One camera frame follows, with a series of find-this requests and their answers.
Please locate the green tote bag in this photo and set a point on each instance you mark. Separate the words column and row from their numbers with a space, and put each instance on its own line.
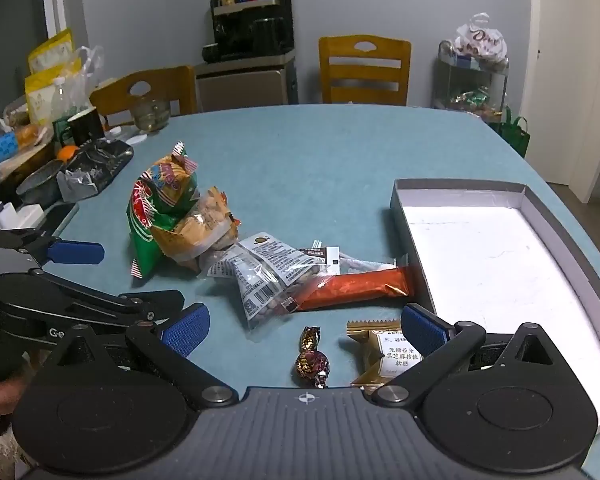
column 515, row 132

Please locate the person's left hand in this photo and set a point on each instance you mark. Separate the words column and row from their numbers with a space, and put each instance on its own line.
column 6, row 397

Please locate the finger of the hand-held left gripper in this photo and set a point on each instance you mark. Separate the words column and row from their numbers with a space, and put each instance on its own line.
column 155, row 302
column 75, row 252

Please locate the long orange snack bar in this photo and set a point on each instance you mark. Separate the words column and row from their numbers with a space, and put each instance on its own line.
column 355, row 285

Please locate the gold snack packet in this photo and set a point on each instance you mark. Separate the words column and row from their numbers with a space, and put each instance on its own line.
column 375, row 360

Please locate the white spoon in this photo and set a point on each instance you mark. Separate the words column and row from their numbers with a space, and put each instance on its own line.
column 130, row 137

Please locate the blue package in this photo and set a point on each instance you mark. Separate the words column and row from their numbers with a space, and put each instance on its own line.
column 0, row 147

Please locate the clear plastic bottle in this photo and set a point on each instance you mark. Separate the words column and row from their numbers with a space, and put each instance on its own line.
column 62, row 100

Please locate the dark brown snack packet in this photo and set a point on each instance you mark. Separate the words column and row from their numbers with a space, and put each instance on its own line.
column 317, row 252

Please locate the clear nut packet with barcode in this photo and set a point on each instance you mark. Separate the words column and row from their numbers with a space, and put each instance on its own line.
column 260, row 270

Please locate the grey shallow cardboard box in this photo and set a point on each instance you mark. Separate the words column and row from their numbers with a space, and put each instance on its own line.
column 480, row 270

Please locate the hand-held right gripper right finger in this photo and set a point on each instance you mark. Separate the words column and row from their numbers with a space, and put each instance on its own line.
column 422, row 329

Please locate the white charger box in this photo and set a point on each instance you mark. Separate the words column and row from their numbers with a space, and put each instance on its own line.
column 17, row 217

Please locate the white plastic bag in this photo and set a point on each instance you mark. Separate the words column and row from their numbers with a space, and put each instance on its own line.
column 480, row 40

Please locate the clear plastic packet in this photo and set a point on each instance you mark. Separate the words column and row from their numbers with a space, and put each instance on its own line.
column 362, row 264

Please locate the black water dispenser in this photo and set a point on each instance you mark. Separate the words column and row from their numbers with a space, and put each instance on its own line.
column 250, row 35

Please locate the glass bowl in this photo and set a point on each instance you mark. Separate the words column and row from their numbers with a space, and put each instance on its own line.
column 151, row 112

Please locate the bread loaf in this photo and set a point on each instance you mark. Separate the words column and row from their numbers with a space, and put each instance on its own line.
column 27, row 135

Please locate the black mug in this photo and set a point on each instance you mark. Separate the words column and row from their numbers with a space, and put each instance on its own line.
column 85, row 127

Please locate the black tray with foil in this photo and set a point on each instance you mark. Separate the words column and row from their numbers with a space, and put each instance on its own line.
column 100, row 160

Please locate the orange fruit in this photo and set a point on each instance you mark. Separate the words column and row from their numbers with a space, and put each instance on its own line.
column 69, row 152

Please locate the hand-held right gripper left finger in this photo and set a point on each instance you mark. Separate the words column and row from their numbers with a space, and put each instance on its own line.
column 186, row 329

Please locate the brown chocolate candy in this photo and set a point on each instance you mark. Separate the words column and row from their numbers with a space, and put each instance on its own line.
column 310, row 360

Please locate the black pan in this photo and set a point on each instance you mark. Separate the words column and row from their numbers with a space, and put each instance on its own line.
column 37, row 182

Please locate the green snack bag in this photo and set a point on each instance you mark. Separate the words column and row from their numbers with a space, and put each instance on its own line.
column 150, row 210

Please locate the metal trolley shelf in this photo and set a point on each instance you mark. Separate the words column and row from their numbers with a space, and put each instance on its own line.
column 460, row 85

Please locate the wooden chair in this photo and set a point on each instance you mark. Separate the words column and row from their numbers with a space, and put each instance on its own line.
column 340, row 47
column 115, row 95

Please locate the clear plastic bag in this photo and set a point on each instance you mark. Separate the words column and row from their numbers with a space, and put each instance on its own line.
column 87, row 67

